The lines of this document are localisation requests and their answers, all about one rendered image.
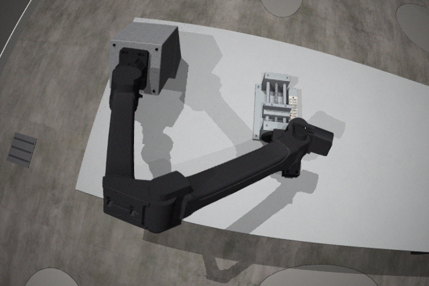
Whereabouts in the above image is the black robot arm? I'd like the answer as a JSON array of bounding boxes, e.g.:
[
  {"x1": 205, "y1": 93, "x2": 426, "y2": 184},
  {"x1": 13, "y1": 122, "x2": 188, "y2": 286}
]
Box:
[{"x1": 103, "y1": 48, "x2": 334, "y2": 234}]

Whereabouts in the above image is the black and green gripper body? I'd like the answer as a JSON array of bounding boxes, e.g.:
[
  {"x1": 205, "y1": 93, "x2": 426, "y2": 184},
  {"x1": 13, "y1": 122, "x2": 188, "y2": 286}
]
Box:
[{"x1": 272, "y1": 129, "x2": 285, "y2": 140}]

